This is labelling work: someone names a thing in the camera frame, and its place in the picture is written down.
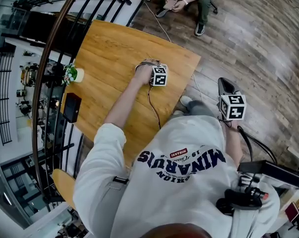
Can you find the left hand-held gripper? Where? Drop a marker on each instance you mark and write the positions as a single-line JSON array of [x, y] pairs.
[[160, 78]]

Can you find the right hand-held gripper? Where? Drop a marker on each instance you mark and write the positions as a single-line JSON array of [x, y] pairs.
[[233, 106]]

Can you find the person's right forearm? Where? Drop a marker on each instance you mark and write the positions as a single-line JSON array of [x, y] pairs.
[[232, 137]]

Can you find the black box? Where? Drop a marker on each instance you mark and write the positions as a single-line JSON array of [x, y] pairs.
[[71, 108]]

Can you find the person's left hand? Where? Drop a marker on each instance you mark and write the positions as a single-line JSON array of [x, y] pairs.
[[143, 73]]

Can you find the person's right white shoe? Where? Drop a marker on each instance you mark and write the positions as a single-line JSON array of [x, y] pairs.
[[185, 100]]

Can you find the person's white shoe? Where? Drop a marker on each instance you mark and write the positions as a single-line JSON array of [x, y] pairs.
[[178, 112], [185, 100]]

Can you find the person's grey trousers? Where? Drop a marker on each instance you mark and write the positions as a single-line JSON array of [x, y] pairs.
[[199, 108]]

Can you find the person's left white shoe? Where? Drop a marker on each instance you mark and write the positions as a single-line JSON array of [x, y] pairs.
[[178, 112]]

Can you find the rectangular wooden table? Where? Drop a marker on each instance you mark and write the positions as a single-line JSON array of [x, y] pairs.
[[114, 53]]

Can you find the black monitor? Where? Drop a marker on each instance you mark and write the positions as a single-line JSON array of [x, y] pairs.
[[270, 173]]

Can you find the potted flowers in white pot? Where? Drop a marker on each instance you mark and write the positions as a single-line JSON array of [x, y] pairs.
[[75, 74]]

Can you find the person's white printed t-shirt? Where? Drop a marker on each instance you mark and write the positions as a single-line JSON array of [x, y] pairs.
[[176, 187]]

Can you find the black metal railing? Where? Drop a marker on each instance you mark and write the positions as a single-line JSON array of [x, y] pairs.
[[48, 58]]

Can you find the round wooden table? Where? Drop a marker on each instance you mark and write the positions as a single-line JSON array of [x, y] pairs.
[[63, 185]]

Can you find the black monitor mount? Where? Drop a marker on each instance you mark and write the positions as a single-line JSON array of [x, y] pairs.
[[241, 199]]

